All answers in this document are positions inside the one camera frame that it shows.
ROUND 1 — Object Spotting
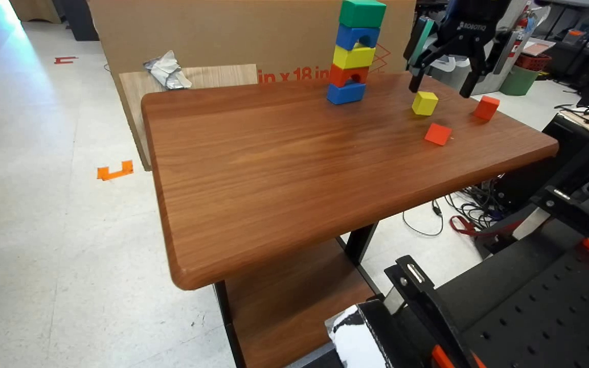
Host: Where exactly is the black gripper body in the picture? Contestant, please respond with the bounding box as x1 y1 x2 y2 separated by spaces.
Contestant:
435 0 516 47

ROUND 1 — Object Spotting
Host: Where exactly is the yellow cube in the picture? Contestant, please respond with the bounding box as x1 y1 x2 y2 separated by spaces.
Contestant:
412 90 439 118

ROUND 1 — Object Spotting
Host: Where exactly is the orange wedge block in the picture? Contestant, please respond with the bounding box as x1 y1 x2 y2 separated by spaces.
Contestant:
423 122 454 149

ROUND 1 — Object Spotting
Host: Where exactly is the yellow rectangular block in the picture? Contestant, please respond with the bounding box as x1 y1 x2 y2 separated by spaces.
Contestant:
331 43 379 72

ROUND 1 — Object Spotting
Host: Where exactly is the green block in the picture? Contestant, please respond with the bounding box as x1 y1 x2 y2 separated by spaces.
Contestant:
338 0 388 32

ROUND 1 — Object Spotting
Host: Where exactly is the blue arch block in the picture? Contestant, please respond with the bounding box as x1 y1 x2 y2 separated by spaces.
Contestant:
333 23 383 53

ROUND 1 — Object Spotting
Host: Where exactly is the blue rectangular block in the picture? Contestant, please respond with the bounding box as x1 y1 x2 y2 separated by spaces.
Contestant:
325 80 368 109

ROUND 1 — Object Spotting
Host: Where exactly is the red arch block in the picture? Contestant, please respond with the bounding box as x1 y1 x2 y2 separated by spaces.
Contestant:
327 63 370 88

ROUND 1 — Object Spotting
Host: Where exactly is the green bin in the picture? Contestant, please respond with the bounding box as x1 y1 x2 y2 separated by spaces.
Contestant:
500 65 541 99

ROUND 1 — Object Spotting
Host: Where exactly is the orange cube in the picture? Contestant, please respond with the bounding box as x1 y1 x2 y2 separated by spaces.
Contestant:
472 95 503 128

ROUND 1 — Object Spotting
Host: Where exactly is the large cardboard box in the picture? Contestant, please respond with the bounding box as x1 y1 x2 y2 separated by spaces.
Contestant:
87 0 419 88

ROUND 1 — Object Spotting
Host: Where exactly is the black perforated breadboard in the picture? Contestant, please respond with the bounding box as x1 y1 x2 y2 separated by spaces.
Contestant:
435 196 589 368

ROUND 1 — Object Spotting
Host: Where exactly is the white plastic bag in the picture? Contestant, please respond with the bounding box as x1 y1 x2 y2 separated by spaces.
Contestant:
141 50 194 92

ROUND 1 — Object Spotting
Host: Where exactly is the wooden table lower shelf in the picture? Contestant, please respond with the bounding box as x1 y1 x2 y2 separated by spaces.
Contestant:
222 237 379 368

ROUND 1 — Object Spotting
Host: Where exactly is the black white patterned object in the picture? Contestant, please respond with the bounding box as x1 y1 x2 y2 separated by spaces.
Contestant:
323 304 394 368

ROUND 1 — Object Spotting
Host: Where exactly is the orange floor tape mark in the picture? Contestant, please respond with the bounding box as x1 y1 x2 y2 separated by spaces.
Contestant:
96 159 135 182

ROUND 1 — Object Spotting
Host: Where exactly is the grey floor cable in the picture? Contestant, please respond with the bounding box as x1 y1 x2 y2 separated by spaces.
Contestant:
401 198 449 240

